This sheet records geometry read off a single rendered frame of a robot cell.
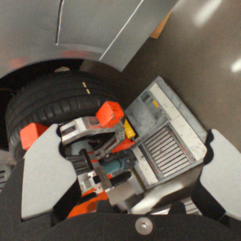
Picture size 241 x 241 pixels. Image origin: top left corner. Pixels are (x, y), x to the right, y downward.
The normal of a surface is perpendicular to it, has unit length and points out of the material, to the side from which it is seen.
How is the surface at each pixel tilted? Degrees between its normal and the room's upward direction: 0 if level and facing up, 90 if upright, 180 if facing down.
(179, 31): 0
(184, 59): 0
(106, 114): 0
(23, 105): 31
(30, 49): 90
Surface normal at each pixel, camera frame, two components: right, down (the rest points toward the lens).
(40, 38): 0.47, 0.80
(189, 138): -0.65, 0.03
